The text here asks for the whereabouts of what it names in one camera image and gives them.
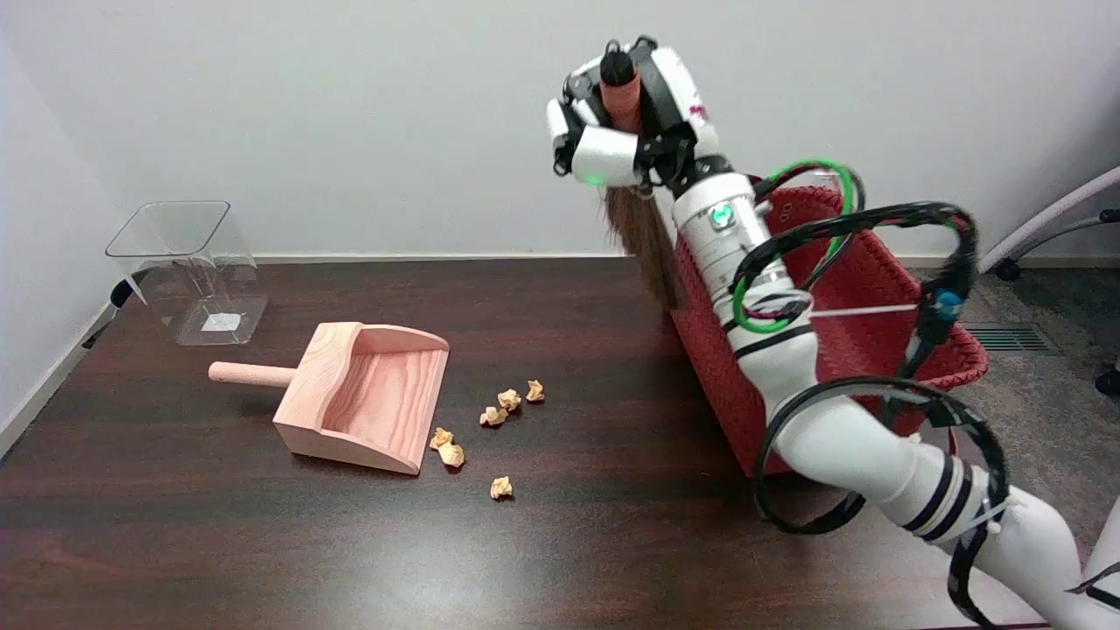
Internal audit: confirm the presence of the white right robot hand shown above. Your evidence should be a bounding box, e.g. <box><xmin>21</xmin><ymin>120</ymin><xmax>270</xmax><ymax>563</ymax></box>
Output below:
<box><xmin>546</xmin><ymin>37</ymin><xmax>736</xmax><ymax>196</ymax></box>

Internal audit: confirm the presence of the brown bristle hand broom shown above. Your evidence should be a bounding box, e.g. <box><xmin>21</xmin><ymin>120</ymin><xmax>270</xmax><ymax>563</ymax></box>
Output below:
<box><xmin>598</xmin><ymin>51</ymin><xmax>685</xmax><ymax>311</ymax></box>

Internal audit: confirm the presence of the wooden dustpan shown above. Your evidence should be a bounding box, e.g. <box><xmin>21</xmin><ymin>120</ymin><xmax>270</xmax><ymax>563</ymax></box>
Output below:
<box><xmin>208</xmin><ymin>322</ymin><xmax>452</xmax><ymax>477</ymax></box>

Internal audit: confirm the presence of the red woven basket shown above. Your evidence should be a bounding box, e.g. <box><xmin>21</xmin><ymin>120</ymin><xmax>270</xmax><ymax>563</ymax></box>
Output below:
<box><xmin>669</xmin><ymin>172</ymin><xmax>991</xmax><ymax>478</ymax></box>

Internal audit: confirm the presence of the metal floor vent grille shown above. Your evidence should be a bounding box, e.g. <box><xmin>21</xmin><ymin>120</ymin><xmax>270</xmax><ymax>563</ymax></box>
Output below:
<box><xmin>962</xmin><ymin>324</ymin><xmax>1055</xmax><ymax>354</ymax></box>

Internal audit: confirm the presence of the clear plastic container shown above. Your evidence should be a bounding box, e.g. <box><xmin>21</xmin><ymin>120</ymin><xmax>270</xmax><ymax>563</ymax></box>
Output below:
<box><xmin>105</xmin><ymin>200</ymin><xmax>270</xmax><ymax>347</ymax></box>

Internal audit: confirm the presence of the green robot cable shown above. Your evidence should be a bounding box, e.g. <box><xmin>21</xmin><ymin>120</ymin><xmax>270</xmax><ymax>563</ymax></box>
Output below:
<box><xmin>731</xmin><ymin>159</ymin><xmax>865</xmax><ymax>335</ymax></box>

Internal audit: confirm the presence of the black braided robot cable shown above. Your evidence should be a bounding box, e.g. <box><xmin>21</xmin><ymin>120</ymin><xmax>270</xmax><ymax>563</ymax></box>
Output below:
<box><xmin>733</xmin><ymin>201</ymin><xmax>979</xmax><ymax>430</ymax></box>

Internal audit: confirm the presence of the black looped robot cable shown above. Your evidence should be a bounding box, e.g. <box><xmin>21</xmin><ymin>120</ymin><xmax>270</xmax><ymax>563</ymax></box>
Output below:
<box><xmin>754</xmin><ymin>376</ymin><xmax>1010</xmax><ymax>627</ymax></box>

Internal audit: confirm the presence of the black sleeved shoulder cable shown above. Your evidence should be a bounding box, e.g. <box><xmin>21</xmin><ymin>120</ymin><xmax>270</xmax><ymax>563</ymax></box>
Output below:
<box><xmin>1066</xmin><ymin>560</ymin><xmax>1120</xmax><ymax>609</ymax></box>

